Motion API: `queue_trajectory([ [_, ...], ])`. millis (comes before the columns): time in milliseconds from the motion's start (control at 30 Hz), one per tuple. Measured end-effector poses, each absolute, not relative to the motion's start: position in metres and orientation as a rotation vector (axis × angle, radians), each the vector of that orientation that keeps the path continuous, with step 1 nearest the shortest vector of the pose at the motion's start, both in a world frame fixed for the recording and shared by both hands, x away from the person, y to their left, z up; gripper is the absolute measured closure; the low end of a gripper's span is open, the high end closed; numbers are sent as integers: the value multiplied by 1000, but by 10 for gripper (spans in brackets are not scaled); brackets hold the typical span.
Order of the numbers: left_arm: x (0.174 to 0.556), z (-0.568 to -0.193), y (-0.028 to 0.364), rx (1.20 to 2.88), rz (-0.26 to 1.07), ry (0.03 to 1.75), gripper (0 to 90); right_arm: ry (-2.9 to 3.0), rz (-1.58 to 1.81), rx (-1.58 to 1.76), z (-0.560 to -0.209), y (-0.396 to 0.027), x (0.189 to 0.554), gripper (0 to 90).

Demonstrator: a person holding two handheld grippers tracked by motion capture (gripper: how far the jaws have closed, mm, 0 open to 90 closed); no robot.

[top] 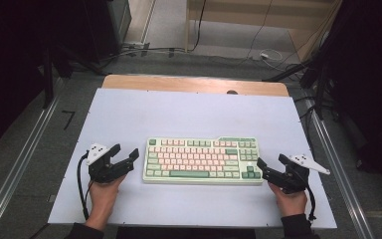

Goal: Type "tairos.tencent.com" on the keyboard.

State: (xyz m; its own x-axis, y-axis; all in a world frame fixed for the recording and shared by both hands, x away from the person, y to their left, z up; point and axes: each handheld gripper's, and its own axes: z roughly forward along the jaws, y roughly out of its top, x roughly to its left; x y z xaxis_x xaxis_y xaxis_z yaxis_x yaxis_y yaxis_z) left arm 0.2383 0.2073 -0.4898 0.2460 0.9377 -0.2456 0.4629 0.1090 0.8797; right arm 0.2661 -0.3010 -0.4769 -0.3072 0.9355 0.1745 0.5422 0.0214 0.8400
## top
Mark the black floor cable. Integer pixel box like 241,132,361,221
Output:
190,0,208,53

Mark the person's right hand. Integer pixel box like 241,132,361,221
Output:
268,181,308,219

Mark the green and pink keyboard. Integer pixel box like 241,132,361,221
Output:
141,135,265,186

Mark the aluminium floor rail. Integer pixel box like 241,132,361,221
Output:
304,99,376,239
0,95,62,239

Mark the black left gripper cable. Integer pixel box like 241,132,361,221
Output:
76,150,93,222

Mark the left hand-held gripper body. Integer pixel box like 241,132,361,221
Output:
86,142,127,184

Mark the black metal stand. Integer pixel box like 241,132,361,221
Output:
41,43,56,110

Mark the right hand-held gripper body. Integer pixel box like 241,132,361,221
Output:
278,153,331,195

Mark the light wooden furniture frame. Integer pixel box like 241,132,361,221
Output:
184,0,343,63

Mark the wooden table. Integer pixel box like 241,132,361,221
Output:
101,74,290,98

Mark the white coiled cable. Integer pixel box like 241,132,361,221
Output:
259,49,284,63

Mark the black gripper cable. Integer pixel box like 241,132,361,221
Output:
76,150,93,222
305,184,317,222

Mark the dark cabinet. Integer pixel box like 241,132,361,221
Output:
79,0,133,65

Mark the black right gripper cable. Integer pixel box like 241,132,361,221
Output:
305,184,317,222

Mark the person's left hand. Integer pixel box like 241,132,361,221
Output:
87,174,127,223

